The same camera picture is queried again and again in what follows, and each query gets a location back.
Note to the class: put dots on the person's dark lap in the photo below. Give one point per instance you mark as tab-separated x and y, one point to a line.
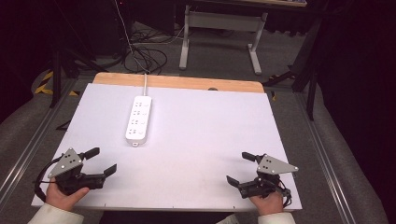
162	218

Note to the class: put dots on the white power strip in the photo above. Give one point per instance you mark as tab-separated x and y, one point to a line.
138	121

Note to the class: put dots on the white metal desk frame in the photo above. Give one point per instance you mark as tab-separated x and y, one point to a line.
222	21

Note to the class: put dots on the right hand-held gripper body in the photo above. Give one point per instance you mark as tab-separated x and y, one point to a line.
271	166

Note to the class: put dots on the person's right hand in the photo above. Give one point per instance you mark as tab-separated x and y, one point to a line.
269	204

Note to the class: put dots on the person's left hand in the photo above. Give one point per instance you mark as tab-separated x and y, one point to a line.
59	197

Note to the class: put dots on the black metal stand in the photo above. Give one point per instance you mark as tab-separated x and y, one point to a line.
311	74

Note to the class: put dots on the black tripod stand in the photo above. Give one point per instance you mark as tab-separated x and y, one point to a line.
56	77

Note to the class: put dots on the yellow black floor tape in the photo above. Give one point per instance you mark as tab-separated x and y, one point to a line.
43	87

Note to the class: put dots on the white table cover board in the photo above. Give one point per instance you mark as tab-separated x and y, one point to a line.
199	140

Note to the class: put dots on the aluminium rail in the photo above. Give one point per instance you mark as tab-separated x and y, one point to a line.
323	155
34	137

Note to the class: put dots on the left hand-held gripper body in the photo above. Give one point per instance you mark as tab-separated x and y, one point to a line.
69	174

